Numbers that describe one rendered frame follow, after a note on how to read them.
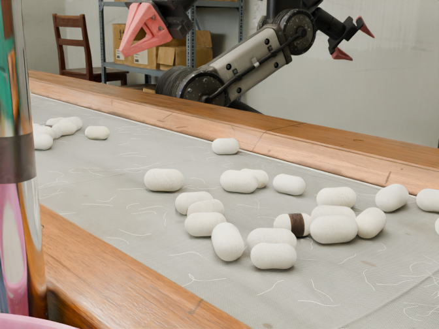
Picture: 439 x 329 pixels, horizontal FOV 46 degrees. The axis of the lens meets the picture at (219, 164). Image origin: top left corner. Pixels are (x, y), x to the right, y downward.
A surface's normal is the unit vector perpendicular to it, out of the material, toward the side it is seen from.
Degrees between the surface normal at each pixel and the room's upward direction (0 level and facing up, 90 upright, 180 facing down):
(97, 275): 0
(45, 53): 89
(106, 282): 0
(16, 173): 90
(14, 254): 90
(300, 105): 91
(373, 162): 45
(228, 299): 0
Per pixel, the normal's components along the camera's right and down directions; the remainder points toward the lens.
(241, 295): 0.02, -0.96
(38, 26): 0.65, 0.22
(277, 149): -0.50, -0.55
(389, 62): -0.76, 0.16
